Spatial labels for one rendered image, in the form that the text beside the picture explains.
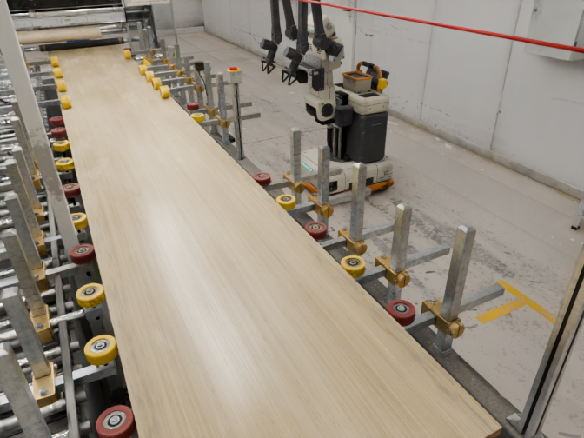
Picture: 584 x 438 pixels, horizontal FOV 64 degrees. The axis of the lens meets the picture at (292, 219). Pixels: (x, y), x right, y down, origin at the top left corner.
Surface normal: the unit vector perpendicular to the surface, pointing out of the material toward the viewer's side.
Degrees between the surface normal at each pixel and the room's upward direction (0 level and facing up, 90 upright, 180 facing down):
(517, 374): 0
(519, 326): 0
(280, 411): 0
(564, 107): 90
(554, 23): 90
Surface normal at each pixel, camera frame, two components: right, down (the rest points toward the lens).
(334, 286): -0.02, -0.86
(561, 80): -0.90, 0.24
